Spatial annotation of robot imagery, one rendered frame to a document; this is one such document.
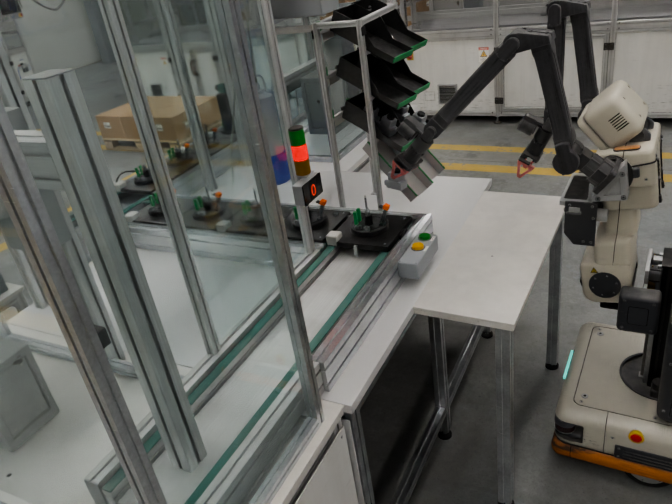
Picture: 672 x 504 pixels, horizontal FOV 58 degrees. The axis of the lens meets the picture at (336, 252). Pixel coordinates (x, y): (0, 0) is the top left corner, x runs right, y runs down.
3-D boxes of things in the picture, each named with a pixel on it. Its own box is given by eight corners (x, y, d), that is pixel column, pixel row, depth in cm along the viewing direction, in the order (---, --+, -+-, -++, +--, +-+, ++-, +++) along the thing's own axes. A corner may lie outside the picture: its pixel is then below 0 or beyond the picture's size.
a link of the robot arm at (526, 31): (547, 23, 163) (555, 15, 171) (499, 38, 171) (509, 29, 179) (582, 173, 179) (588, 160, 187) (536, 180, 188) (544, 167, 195)
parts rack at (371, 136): (417, 193, 267) (401, 1, 229) (386, 231, 240) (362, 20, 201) (374, 190, 277) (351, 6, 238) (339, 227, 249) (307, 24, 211)
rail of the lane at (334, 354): (433, 237, 230) (431, 211, 225) (329, 392, 163) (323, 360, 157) (420, 236, 232) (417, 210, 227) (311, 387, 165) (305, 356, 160)
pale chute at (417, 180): (427, 188, 239) (433, 182, 236) (410, 202, 230) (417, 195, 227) (380, 137, 241) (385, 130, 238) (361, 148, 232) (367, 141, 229)
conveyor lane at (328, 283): (414, 242, 229) (411, 218, 224) (309, 387, 165) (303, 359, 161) (347, 235, 242) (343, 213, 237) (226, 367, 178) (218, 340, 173)
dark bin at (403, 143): (419, 140, 230) (424, 124, 225) (401, 152, 222) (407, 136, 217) (360, 107, 239) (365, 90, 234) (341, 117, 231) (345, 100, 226)
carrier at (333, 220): (351, 215, 236) (346, 186, 230) (323, 245, 218) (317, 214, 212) (298, 211, 247) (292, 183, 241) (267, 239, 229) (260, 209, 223)
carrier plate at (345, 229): (412, 221, 224) (412, 215, 223) (388, 252, 206) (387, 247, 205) (354, 216, 235) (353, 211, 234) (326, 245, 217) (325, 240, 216)
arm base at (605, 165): (616, 175, 174) (622, 160, 183) (594, 158, 175) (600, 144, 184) (596, 195, 180) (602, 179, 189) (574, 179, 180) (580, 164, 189)
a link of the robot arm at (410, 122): (437, 132, 196) (446, 123, 202) (410, 109, 197) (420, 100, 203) (416, 156, 205) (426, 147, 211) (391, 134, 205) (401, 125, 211)
